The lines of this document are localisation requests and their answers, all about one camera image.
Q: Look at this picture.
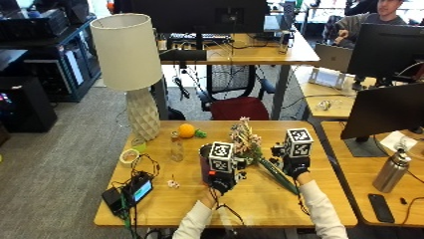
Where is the person's right hand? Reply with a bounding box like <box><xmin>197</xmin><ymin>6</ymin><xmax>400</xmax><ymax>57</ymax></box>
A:
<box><xmin>269</xmin><ymin>142</ymin><xmax>311</xmax><ymax>179</ymax></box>

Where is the person's left hand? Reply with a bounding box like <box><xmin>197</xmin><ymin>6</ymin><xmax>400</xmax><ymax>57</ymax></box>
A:
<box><xmin>206</xmin><ymin>156</ymin><xmax>249</xmax><ymax>196</ymax></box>

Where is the dark purple vase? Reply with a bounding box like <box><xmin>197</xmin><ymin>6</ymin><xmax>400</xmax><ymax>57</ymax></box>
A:
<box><xmin>200</xmin><ymin>142</ymin><xmax>214</xmax><ymax>185</ymax></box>

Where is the pink artificial flower bouquet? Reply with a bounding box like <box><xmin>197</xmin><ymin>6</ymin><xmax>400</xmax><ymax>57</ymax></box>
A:
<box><xmin>228</xmin><ymin>117</ymin><xmax>302</xmax><ymax>196</ymax></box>

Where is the white marker cube on right glove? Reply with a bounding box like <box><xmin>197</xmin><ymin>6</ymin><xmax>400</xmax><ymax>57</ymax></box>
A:
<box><xmin>283</xmin><ymin>127</ymin><xmax>315</xmax><ymax>158</ymax></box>

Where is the white marker cube on glove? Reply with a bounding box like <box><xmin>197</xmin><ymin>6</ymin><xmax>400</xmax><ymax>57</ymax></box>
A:
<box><xmin>283</xmin><ymin>127</ymin><xmax>315</xmax><ymax>158</ymax></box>
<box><xmin>209</xmin><ymin>141</ymin><xmax>236</xmax><ymax>174</ymax></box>

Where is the white marker cube on left glove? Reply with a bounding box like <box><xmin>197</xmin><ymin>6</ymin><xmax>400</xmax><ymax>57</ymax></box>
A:
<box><xmin>209</xmin><ymin>141</ymin><xmax>236</xmax><ymax>174</ymax></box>

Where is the clear glass bottle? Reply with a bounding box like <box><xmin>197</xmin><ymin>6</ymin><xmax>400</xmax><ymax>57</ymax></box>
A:
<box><xmin>171</xmin><ymin>130</ymin><xmax>186</xmax><ymax>163</ymax></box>

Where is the orange fruit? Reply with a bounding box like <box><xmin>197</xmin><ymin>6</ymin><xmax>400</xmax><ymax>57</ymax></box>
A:
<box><xmin>178</xmin><ymin>122</ymin><xmax>197</xmax><ymax>139</ymax></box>

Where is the small device with lit screen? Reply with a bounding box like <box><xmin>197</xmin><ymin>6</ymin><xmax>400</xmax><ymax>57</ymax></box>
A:
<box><xmin>123</xmin><ymin>172</ymin><xmax>156</xmax><ymax>207</ymax></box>

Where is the red office chair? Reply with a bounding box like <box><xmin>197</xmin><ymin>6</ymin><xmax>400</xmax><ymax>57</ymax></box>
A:
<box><xmin>209</xmin><ymin>96</ymin><xmax>270</xmax><ymax>121</ymax></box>

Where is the steel water bottle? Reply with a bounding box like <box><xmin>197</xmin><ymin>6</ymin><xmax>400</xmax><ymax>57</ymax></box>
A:
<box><xmin>371</xmin><ymin>147</ymin><xmax>412</xmax><ymax>194</ymax></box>

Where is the roll of tape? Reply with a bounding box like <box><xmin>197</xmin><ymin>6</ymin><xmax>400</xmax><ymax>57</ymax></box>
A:
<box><xmin>120</xmin><ymin>148</ymin><xmax>141</xmax><ymax>165</ymax></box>

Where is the black smartphone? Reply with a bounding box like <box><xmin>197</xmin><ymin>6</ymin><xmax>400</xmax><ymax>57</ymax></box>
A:
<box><xmin>367</xmin><ymin>193</ymin><xmax>396</xmax><ymax>224</ymax></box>

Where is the white paper sheet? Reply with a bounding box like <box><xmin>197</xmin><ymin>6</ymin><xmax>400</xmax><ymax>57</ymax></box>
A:
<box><xmin>379</xmin><ymin>130</ymin><xmax>419</xmax><ymax>153</ymax></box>

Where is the black computer monitor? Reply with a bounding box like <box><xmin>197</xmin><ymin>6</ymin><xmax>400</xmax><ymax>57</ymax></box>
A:
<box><xmin>113</xmin><ymin>0</ymin><xmax>270</xmax><ymax>51</ymax></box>
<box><xmin>346</xmin><ymin>23</ymin><xmax>424</xmax><ymax>92</ymax></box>
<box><xmin>339</xmin><ymin>82</ymin><xmax>424</xmax><ymax>158</ymax></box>

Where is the black power pack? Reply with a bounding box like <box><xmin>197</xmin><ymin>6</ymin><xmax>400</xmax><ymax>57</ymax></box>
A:
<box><xmin>101</xmin><ymin>187</ymin><xmax>128</xmax><ymax>217</ymax></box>

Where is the white tablet stand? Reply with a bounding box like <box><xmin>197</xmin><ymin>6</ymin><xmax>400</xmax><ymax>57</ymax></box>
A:
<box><xmin>307</xmin><ymin>67</ymin><xmax>347</xmax><ymax>90</ymax></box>

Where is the silver laptop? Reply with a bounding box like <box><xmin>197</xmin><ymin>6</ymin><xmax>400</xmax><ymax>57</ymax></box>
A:
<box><xmin>314</xmin><ymin>43</ymin><xmax>355</xmax><ymax>74</ymax></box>

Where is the wooden desk with metal legs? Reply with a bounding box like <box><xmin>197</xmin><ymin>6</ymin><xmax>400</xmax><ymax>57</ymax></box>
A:
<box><xmin>152</xmin><ymin>29</ymin><xmax>321</xmax><ymax>121</ymax></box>

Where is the white table lamp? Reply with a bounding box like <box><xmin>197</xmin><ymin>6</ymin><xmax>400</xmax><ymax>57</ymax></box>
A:
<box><xmin>89</xmin><ymin>13</ymin><xmax>165</xmax><ymax>141</ymax></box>

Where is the black keyboard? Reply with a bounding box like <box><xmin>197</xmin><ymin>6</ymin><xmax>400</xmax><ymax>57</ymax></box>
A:
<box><xmin>168</xmin><ymin>32</ymin><xmax>233</xmax><ymax>44</ymax></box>

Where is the black computer tower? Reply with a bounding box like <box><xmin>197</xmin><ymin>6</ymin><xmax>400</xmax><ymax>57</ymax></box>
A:
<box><xmin>0</xmin><ymin>76</ymin><xmax>59</xmax><ymax>133</ymax></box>

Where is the black shelf unit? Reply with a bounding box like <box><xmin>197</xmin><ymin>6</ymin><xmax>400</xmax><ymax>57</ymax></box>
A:
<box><xmin>0</xmin><ymin>13</ymin><xmax>103</xmax><ymax>104</ymax></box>

